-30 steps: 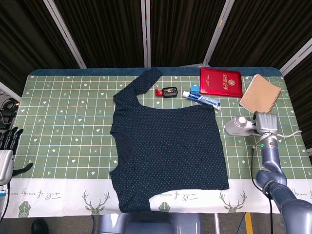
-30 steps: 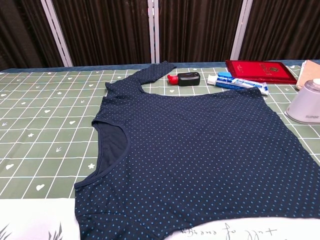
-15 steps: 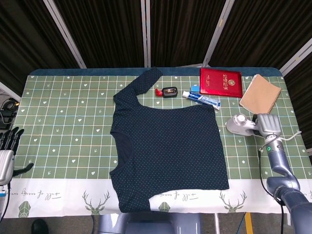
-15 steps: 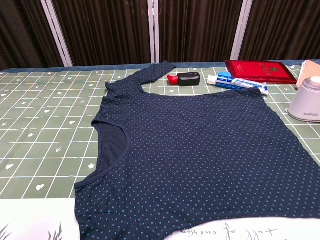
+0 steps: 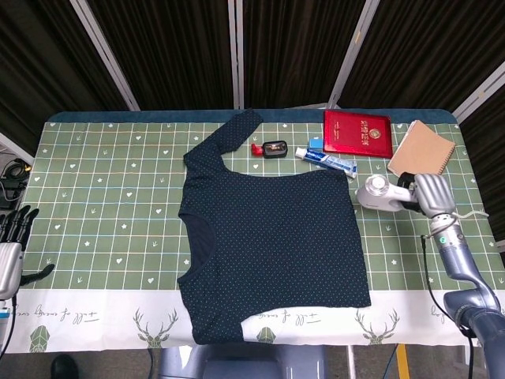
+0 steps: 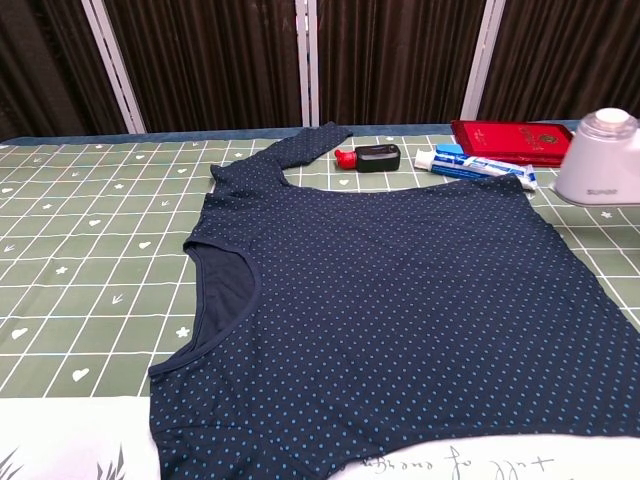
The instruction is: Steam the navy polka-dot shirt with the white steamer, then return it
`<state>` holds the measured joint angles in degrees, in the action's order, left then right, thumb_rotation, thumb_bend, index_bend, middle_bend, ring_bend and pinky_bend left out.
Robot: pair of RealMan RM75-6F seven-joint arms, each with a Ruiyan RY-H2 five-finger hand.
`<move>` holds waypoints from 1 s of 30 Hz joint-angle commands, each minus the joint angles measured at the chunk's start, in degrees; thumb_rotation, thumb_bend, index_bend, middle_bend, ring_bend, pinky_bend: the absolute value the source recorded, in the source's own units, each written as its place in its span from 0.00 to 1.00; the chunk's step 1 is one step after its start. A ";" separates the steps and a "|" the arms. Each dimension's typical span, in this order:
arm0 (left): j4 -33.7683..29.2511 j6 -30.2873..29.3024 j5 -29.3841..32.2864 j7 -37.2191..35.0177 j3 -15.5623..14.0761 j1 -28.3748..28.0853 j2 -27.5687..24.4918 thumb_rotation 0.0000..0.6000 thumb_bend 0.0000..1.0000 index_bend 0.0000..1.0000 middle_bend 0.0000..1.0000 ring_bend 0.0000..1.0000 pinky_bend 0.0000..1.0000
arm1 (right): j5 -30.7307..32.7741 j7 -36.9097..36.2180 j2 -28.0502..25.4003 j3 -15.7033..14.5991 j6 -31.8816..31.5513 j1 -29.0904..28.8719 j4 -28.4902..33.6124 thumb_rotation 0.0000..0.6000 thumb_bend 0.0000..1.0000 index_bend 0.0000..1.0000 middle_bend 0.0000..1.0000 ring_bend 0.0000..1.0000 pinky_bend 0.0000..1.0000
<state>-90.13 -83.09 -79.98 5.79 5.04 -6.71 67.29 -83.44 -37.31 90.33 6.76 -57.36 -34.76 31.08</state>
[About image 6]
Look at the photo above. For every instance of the white handheld steamer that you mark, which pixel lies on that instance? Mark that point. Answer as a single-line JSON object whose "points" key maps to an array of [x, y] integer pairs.
{"points": [[595, 160]]}

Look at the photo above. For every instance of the dark blue dotted shirt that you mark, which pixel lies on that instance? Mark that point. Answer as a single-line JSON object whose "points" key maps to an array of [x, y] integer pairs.
{"points": [[375, 300]]}

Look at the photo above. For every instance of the small black red device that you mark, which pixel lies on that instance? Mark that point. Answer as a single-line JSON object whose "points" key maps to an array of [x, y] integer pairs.
{"points": [[377, 157]]}

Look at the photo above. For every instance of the small blue and white box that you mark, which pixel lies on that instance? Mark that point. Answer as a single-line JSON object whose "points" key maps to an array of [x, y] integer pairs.
{"points": [[447, 148]]}

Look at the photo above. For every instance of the white and blue toothpaste tube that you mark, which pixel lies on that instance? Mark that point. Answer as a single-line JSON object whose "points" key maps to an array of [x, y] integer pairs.
{"points": [[470, 165]]}

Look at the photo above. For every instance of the dark brown pleated curtain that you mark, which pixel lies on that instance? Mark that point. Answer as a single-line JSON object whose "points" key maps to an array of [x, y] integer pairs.
{"points": [[570, 55], [40, 65], [395, 60], [210, 65]]}

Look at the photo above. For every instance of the teal felt table cover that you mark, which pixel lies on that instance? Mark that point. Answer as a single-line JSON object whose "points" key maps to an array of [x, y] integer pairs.
{"points": [[150, 135]]}

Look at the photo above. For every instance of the red hardcover certificate folder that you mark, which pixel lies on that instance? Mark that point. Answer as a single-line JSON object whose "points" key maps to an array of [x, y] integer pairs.
{"points": [[505, 137]]}

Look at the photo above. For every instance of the green grid print tablecloth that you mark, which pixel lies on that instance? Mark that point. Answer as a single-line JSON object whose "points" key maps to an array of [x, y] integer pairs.
{"points": [[75, 225]]}

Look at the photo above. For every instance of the white partition post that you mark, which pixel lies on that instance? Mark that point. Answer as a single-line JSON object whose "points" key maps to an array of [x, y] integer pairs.
{"points": [[307, 65], [115, 70], [482, 60]]}

